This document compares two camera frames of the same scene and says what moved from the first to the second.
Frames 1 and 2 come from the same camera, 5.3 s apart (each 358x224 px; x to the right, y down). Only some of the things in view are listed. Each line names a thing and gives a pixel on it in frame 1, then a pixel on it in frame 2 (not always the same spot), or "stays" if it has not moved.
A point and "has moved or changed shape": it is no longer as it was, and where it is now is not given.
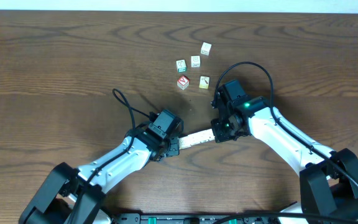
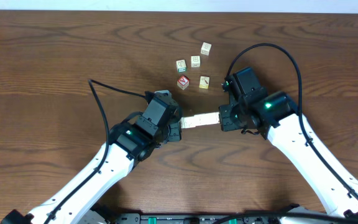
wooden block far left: (206, 48) stays
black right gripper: (219, 135) to (225, 124)
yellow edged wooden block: (204, 82) stays
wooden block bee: (190, 140) to (193, 121)
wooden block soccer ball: (204, 135) to (207, 118)
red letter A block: (183, 82) stays
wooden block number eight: (196, 61) stays
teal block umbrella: (197, 137) to (200, 119)
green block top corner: (181, 66) stays
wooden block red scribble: (209, 135) has moved or changed shape
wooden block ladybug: (184, 142) to (185, 122)
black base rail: (271, 218) stays
